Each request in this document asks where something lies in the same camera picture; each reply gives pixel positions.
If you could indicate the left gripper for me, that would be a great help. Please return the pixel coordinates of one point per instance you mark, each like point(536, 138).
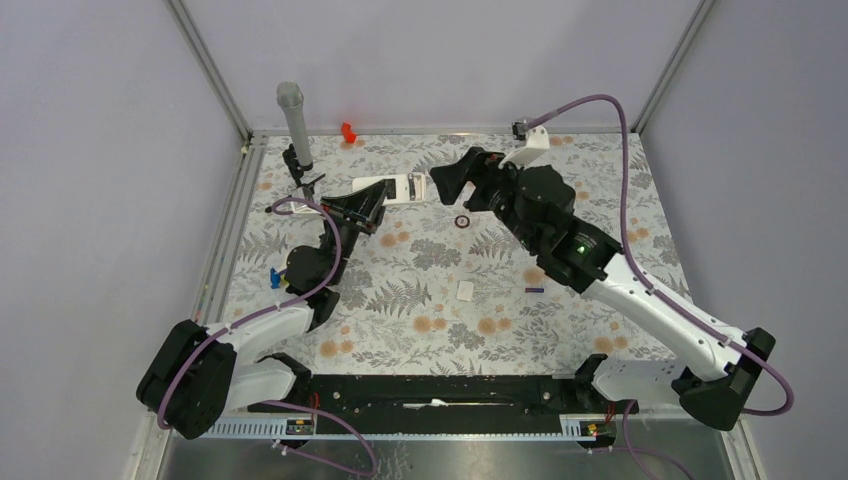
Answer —
point(359, 207)

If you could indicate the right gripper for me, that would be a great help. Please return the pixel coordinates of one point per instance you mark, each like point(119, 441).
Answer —
point(477, 166)

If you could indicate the white red remote control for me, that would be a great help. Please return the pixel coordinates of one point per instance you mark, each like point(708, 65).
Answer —
point(400, 187)

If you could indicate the white battery cover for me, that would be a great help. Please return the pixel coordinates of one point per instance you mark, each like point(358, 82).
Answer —
point(465, 291)

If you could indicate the black battery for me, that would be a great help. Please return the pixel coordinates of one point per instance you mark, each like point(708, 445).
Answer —
point(414, 188)

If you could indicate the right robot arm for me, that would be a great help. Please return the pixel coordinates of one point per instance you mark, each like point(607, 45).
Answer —
point(715, 367)

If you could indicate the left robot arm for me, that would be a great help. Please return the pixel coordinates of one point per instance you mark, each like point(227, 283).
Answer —
point(202, 372)

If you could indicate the floral table mat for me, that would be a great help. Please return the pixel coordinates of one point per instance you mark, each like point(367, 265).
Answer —
point(398, 312)

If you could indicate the red plastic block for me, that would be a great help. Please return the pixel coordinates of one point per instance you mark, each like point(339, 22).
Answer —
point(348, 133)

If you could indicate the black microphone stand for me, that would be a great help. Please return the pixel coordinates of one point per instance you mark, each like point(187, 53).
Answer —
point(297, 172)

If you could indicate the blue green yellow tool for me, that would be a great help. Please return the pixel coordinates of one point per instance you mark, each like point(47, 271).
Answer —
point(276, 278)

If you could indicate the grey microphone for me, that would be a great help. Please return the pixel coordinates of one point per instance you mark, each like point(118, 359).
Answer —
point(291, 101)

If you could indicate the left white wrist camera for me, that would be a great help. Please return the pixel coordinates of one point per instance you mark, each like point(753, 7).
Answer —
point(303, 202)

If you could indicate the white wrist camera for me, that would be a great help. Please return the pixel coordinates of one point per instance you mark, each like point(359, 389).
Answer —
point(534, 139)
point(303, 202)

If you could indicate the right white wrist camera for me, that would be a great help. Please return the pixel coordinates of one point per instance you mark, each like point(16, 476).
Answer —
point(534, 139)

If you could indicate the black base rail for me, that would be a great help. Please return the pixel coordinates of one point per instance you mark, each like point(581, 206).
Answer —
point(453, 405)

